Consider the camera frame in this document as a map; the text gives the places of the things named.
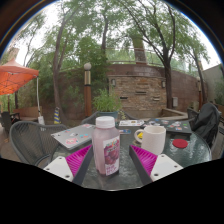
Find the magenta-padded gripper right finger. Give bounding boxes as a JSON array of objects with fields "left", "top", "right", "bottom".
[{"left": 129, "top": 144, "right": 184, "bottom": 186}]

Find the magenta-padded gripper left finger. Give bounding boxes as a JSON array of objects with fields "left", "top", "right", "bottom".
[{"left": 43, "top": 144, "right": 94, "bottom": 187}]

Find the pink juice bottle white cap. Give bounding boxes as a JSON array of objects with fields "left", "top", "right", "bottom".
[{"left": 91, "top": 115, "right": 121, "bottom": 177}]

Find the white ceramic mug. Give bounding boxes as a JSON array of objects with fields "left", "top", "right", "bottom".
[{"left": 134, "top": 125, "right": 167, "bottom": 156}]

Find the silver laptop with stickers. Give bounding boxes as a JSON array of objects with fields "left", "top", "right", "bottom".
[{"left": 50, "top": 123, "right": 96, "bottom": 151}]

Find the flat round red coaster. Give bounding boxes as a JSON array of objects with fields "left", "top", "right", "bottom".
[{"left": 172, "top": 138, "right": 189, "bottom": 150}]

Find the grey wicker chair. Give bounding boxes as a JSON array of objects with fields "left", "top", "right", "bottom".
[
  {"left": 9, "top": 120, "right": 68, "bottom": 168},
  {"left": 81, "top": 111, "right": 138, "bottom": 126}
]

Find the dark laptop with stickers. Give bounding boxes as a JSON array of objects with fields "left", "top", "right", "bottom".
[{"left": 146, "top": 118, "right": 193, "bottom": 135}]

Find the blue yellow striped cone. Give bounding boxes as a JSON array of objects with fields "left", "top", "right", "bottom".
[{"left": 53, "top": 106, "right": 62, "bottom": 125}]

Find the green potted plant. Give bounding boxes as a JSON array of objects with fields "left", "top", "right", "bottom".
[{"left": 93, "top": 89, "right": 123, "bottom": 121}]

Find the black backpack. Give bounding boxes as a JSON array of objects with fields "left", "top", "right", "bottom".
[{"left": 193, "top": 102, "right": 222, "bottom": 148}]

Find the orange canopy tent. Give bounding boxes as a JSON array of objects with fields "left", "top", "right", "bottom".
[{"left": 0, "top": 58, "right": 40, "bottom": 96}]

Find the wooden lamp post globe light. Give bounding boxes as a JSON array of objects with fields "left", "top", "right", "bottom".
[
  {"left": 197, "top": 78, "right": 204, "bottom": 111},
  {"left": 83, "top": 62, "right": 93, "bottom": 118}
]

